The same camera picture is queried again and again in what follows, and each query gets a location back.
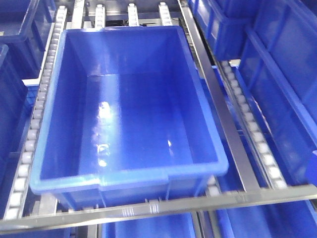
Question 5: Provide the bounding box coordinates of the blue plastic block part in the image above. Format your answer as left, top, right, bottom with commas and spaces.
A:
305, 150, 317, 186

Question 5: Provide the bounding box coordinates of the steel shelf front bar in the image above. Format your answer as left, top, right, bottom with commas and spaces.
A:
0, 184, 317, 235

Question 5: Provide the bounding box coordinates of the large blue target bin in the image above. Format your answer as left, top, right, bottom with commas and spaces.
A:
30, 26, 229, 210

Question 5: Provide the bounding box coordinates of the right white roller track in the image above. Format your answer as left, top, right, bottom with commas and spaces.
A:
215, 61, 288, 189

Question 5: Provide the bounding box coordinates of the white roller track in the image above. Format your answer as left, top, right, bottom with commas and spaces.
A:
215, 61, 288, 189
3, 5, 67, 220

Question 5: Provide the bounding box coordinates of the blue bin right neighbour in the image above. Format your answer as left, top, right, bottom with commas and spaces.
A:
239, 0, 317, 184

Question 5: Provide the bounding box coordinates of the blue bin neighbour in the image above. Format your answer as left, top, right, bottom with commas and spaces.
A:
0, 44, 28, 183
239, 0, 317, 184

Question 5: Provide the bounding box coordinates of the blue bin left neighbour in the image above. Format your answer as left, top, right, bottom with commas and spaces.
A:
0, 44, 28, 183

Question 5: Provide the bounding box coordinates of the left white roller track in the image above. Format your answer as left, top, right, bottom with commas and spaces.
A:
3, 5, 67, 220

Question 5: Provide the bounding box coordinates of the steel divider rail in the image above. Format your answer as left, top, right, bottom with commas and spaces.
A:
178, 0, 261, 192

